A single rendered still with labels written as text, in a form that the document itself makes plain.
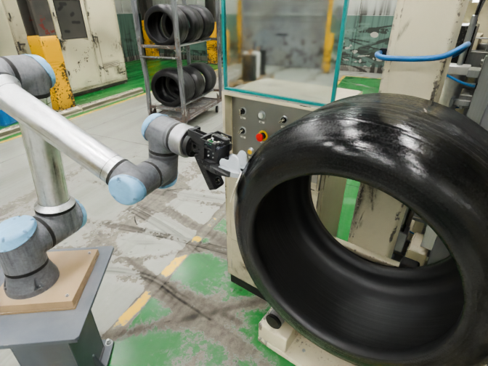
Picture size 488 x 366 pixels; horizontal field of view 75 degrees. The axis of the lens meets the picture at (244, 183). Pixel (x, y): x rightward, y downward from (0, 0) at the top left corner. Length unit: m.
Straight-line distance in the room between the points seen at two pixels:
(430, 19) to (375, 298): 0.70
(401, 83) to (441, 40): 0.11
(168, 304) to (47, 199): 1.05
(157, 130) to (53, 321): 0.86
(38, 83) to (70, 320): 0.85
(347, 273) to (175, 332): 1.26
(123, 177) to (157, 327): 1.32
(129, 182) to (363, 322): 0.70
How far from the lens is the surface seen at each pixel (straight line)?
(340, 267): 1.02
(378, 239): 1.06
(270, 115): 1.49
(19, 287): 1.51
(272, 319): 0.89
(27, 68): 1.27
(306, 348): 0.99
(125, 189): 0.89
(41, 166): 1.38
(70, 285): 1.50
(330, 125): 0.56
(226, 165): 0.81
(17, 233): 1.40
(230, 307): 2.09
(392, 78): 0.88
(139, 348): 2.01
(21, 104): 1.10
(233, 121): 1.63
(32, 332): 1.46
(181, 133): 0.88
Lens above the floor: 1.62
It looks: 29 degrees down
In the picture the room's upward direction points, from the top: straight up
